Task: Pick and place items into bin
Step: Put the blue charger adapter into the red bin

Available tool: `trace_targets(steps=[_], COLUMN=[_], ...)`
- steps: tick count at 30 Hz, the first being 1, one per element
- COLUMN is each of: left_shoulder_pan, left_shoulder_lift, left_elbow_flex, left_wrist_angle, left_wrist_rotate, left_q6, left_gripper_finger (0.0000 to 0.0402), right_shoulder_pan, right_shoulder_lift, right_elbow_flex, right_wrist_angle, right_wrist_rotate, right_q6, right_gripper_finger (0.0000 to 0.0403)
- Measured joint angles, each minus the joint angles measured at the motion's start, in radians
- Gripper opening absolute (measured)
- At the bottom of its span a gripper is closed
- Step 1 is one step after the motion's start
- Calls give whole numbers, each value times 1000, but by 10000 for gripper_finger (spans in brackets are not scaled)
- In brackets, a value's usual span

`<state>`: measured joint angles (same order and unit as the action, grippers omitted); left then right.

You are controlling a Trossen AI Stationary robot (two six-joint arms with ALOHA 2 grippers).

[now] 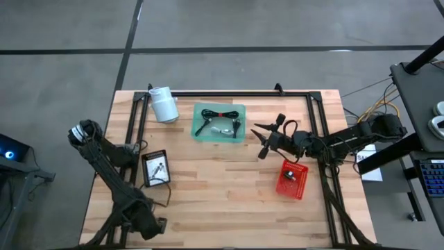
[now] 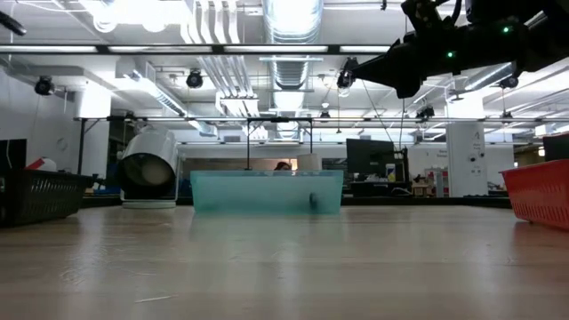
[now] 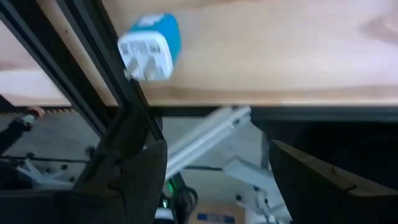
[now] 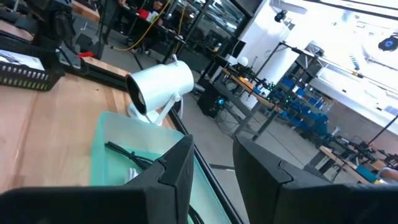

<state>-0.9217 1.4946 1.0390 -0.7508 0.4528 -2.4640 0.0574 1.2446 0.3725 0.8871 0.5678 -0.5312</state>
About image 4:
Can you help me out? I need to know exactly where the yellow cable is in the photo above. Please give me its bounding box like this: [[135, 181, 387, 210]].
[[114, 0, 172, 52]]

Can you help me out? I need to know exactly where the black plastic basket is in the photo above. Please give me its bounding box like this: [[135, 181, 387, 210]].
[[0, 33, 65, 92]]

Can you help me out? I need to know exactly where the translucent teal plastic bin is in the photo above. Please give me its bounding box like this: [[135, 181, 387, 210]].
[[90, 111, 233, 224]]

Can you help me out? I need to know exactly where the white cylindrical projector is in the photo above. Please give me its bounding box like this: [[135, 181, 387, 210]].
[[125, 54, 195, 127]]

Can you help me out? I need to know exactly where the black ceiling camera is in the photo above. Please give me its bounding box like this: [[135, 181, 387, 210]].
[[274, 9, 289, 24]]

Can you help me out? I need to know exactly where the white USB cable bundle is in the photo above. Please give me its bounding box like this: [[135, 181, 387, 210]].
[[124, 167, 139, 185]]

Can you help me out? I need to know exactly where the small black cable bundle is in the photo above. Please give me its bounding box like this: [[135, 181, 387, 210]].
[[188, 205, 205, 224]]

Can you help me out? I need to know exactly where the black computer tower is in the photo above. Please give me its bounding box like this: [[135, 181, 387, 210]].
[[197, 84, 225, 119]]

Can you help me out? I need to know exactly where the person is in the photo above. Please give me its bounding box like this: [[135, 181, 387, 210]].
[[145, 0, 166, 26]]

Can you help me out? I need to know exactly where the blue storage bin shelf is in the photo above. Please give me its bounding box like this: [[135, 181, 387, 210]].
[[278, 77, 330, 139]]

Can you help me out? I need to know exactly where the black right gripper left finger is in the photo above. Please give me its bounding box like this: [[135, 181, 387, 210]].
[[0, 134, 195, 224]]

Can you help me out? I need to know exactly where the wooden workbench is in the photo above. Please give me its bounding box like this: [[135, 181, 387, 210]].
[[221, 67, 312, 141]]

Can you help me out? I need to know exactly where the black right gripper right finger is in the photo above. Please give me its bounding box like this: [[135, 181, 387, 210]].
[[233, 136, 398, 224]]

